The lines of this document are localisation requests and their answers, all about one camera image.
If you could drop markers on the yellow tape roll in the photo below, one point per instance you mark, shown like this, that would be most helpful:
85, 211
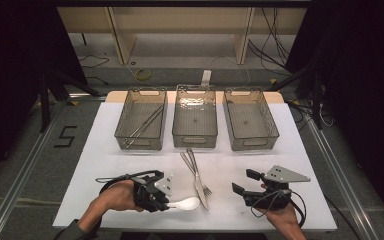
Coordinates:
136, 75

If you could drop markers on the white power strip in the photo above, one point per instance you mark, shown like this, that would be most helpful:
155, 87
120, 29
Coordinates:
206, 78

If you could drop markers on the black metal stand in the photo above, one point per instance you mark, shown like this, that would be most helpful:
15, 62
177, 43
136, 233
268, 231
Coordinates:
44, 100
317, 100

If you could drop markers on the person's left hand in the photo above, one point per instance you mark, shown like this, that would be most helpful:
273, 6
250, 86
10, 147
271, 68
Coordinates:
121, 196

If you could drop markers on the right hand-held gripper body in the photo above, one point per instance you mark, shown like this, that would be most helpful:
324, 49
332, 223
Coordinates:
273, 193

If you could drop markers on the white spoon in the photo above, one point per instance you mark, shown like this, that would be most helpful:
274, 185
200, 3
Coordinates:
188, 203

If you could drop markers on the steel fork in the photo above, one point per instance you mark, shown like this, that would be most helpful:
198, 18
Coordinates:
186, 161

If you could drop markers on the smoky clear plastic bin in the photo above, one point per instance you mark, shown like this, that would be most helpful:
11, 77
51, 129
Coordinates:
195, 130
136, 141
250, 131

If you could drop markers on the white table sheet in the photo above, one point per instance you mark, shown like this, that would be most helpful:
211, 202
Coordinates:
226, 166

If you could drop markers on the metal chopstick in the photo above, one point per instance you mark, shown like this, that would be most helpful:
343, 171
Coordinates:
146, 121
143, 130

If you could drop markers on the black curtain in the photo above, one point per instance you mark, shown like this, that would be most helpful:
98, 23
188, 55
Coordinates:
363, 66
13, 50

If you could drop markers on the wooden shelf unit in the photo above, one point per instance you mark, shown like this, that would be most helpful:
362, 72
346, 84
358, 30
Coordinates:
180, 20

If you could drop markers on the person's right hand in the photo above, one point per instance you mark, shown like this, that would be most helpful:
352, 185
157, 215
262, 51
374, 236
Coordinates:
283, 218

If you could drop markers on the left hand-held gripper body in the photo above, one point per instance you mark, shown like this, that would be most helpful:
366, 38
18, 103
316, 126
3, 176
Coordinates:
150, 191

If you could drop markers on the metal floor rail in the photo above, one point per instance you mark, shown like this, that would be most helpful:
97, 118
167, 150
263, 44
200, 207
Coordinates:
340, 173
20, 173

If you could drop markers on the steel table knife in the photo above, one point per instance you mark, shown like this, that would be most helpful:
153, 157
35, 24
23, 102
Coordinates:
200, 191

